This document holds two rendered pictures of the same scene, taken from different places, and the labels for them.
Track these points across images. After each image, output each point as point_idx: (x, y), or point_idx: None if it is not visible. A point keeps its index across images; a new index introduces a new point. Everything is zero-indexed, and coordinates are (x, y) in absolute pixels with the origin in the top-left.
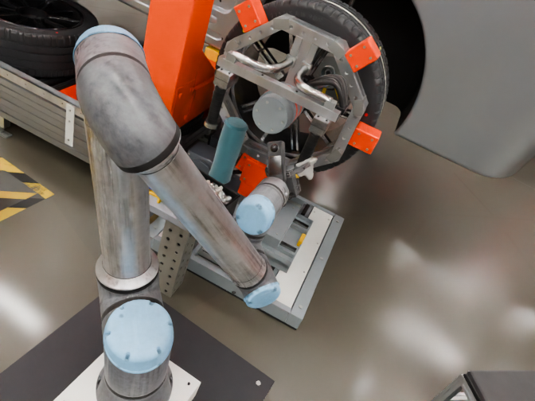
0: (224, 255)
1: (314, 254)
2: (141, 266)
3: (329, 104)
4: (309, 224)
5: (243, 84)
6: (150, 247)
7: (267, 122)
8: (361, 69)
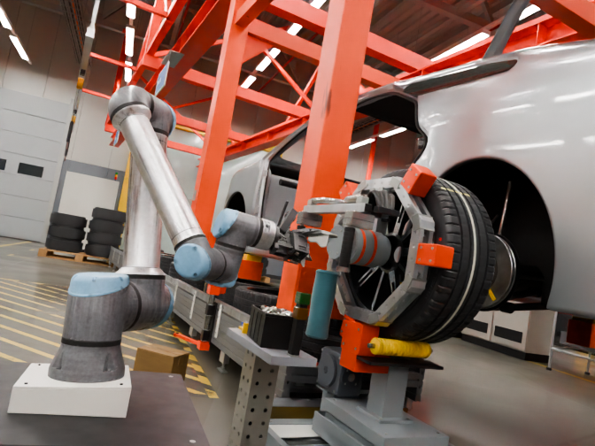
0: (158, 198)
1: None
2: (139, 257)
3: (359, 198)
4: None
5: (367, 270)
6: None
7: (335, 249)
8: (428, 199)
